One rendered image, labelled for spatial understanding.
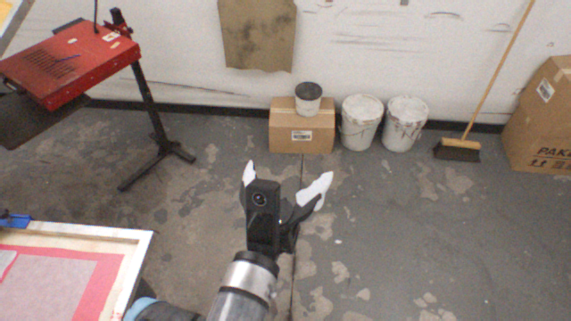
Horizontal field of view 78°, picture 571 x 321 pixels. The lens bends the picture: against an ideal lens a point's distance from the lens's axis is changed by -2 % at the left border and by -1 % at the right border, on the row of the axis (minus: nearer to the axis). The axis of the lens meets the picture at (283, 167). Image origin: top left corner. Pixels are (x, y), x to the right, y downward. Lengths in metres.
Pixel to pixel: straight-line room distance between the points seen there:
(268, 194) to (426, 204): 2.34
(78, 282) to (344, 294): 1.48
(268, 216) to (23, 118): 1.83
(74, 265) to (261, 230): 1.08
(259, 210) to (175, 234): 2.07
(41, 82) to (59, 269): 0.97
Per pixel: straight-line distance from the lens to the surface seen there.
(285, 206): 0.56
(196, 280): 2.38
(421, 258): 2.54
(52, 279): 1.53
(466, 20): 2.77
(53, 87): 2.04
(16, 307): 1.55
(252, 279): 0.50
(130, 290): 1.35
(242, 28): 2.63
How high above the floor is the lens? 2.16
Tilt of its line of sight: 51 degrees down
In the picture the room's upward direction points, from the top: straight up
